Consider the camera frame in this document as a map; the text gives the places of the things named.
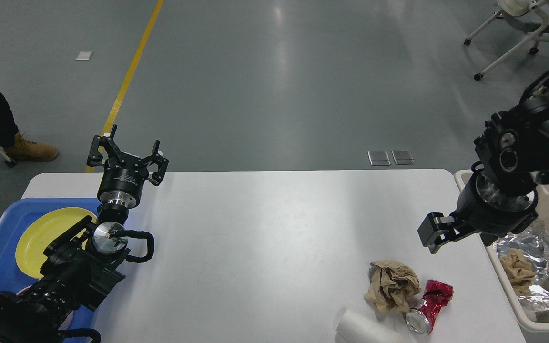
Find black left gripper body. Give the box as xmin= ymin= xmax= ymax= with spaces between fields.
xmin=97 ymin=165 xmax=150 ymax=209

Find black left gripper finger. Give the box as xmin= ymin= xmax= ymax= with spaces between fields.
xmin=87 ymin=125 xmax=134 ymax=170
xmin=134 ymin=140 xmax=169 ymax=186

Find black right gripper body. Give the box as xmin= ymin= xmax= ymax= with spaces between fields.
xmin=453 ymin=171 xmax=539 ymax=234

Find foil sheet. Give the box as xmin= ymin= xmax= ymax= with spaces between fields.
xmin=494 ymin=219 xmax=549 ymax=312

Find yellow plate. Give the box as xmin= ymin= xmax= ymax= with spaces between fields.
xmin=15 ymin=207 xmax=97 ymax=280

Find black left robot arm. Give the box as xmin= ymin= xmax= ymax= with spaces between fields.
xmin=0 ymin=125 xmax=169 ymax=343

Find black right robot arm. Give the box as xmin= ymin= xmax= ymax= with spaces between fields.
xmin=417 ymin=70 xmax=549 ymax=254

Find red wrapper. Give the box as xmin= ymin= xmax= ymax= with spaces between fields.
xmin=421 ymin=279 xmax=454 ymax=321

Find metal floor socket plates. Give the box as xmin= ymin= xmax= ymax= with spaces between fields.
xmin=367 ymin=149 xmax=416 ymax=166

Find metal can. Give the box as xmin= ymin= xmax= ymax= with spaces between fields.
xmin=404 ymin=308 xmax=432 ymax=336

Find white floor marker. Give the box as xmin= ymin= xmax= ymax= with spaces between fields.
xmin=75 ymin=51 xmax=94 ymax=61

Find white paper cup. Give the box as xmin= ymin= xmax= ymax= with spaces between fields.
xmin=336 ymin=309 xmax=406 ymax=343

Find blue plastic tray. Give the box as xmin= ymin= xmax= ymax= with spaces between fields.
xmin=0 ymin=198 xmax=116 ymax=343

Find office chair base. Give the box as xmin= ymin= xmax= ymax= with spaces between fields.
xmin=464 ymin=0 xmax=549 ymax=81

